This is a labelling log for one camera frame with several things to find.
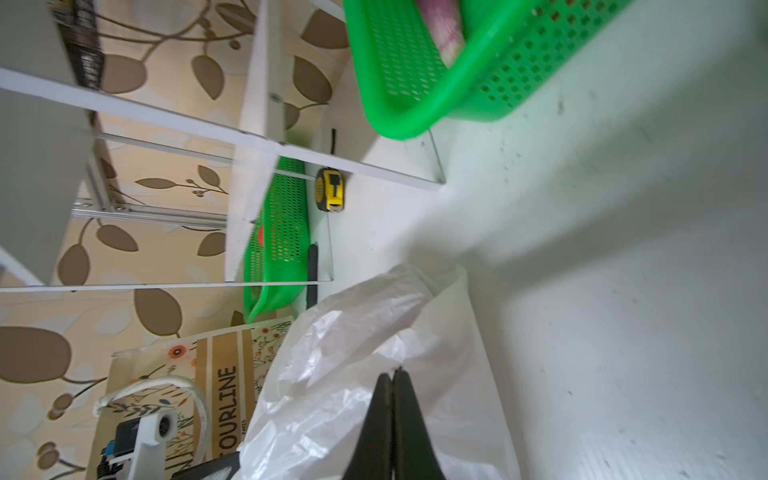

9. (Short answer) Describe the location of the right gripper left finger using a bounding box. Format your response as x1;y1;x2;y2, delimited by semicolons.
342;373;393;480

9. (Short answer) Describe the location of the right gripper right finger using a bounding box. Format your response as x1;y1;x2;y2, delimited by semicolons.
392;368;446;480

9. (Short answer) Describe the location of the white plastic grocery bag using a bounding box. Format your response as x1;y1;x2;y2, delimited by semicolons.
239;264;520;479

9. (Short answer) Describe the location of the cream floral tote bag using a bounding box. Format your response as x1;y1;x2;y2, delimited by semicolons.
87;317;293;479

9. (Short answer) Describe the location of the left green plastic basket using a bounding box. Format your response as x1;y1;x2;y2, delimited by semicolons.
244;157;310;324

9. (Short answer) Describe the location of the green plastic basket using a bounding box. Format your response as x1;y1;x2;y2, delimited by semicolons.
244;157;310;324
343;0;628;140

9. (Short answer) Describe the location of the yellow black tape measure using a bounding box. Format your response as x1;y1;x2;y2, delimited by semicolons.
314;168;345;212

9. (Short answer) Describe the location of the right green plastic basket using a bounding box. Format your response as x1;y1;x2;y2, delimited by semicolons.
343;0;628;140

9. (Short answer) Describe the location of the purple passion fruit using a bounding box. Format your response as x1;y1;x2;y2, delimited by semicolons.
415;0;466;68

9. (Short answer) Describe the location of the white two-tier shelf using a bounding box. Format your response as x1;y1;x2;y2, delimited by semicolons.
1;1;445;287

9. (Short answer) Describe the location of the back black wire basket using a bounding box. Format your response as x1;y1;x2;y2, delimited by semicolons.
48;0;105;90

